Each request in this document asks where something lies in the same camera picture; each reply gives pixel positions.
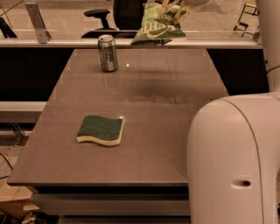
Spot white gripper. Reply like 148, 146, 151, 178
159, 0, 210, 25

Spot green jalapeno chip bag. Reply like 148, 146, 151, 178
131, 3, 186, 46

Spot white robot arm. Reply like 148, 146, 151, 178
186, 0, 280, 224

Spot green soda can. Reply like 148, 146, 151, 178
98, 34, 118, 72

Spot black office chair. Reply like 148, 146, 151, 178
82, 0, 148, 39

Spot wooden stool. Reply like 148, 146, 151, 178
234, 2, 259, 38

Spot green and yellow sponge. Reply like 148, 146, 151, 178
77, 115, 124, 147

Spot metal window rail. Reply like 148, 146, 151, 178
0, 38, 263, 49

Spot left metal bracket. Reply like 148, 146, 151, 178
25, 3, 51, 44

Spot black floor cable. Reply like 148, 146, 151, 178
0, 152, 14, 180

